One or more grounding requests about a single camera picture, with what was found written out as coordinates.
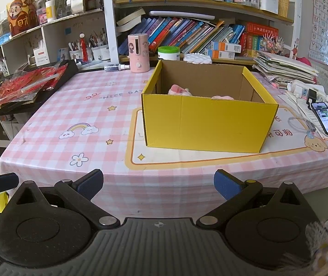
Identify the red decoration pack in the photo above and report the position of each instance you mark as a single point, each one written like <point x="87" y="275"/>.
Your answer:
<point x="26" y="84"/>

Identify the white box red label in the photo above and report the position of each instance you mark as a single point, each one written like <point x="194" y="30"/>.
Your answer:
<point x="42" y="57"/>

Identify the yellow cardboard box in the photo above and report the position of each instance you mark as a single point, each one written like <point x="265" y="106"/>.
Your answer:
<point x="210" y="123"/>

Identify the large white pen cup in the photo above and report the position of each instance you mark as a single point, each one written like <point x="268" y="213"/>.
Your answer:
<point x="99" y="53"/>

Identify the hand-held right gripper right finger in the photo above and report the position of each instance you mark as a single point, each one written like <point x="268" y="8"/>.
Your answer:
<point x="225" y="182"/>

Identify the thick cream book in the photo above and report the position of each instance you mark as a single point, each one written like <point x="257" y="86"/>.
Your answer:
<point x="129" y="20"/>

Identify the red boxed book set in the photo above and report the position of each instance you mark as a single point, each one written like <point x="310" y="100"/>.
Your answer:
<point x="257" y="38"/>

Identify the pink humidifier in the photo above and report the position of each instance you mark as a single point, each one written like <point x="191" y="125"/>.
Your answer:
<point x="138" y="54"/>

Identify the fortune god figure box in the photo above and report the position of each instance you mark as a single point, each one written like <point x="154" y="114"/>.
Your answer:
<point x="20" y="20"/>

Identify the white bottle yellow label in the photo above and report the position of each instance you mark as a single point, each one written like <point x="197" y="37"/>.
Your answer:
<point x="50" y="13"/>

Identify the orange white box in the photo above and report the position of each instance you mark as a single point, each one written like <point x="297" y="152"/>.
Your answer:
<point x="226" y="46"/>
<point x="220" y="54"/>

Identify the black side table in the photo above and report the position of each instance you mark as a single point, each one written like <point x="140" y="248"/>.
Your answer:
<point x="17" y="107"/>

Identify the pink plush pig toy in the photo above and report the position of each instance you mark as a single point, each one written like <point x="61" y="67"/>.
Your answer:
<point x="179" y="90"/>

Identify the white pen holder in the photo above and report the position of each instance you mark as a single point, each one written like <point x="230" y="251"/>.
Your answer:
<point x="268" y="4"/>

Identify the black smartphone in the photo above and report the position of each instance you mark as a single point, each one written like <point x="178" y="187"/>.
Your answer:
<point x="326" y="119"/>

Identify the white bookshelf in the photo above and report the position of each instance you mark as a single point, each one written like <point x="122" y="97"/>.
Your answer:
<point x="109" y="20"/>

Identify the white jar green lid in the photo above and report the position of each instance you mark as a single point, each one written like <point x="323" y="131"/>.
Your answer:
<point x="168" y="54"/>

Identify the white power strip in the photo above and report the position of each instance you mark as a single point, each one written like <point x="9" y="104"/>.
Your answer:
<point x="296" y="87"/>

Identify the row of colourful books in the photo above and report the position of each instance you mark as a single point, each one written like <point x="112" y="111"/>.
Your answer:
<point x="181" y="33"/>

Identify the colourful flower ornament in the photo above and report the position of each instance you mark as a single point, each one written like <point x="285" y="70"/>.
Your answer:
<point x="271" y="44"/>

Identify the red dress figurine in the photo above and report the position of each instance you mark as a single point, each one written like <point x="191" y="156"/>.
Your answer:
<point x="84" y="51"/>

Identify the stack of papers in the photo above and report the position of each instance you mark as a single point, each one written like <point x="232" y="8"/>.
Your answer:
<point x="281" y="67"/>

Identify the black charger plug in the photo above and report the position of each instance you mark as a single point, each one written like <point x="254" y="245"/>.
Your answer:
<point x="312" y="95"/>

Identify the small white pen cup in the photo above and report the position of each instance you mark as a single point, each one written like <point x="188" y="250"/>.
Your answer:
<point x="75" y="54"/>

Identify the pale pink object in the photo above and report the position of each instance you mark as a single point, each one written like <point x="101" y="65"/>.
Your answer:
<point x="223" y="97"/>

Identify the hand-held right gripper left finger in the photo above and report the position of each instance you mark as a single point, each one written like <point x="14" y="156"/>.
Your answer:
<point x="90" y="182"/>

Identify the pink checkered tablecloth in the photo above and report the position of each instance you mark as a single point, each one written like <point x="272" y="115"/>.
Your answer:
<point x="95" y="149"/>

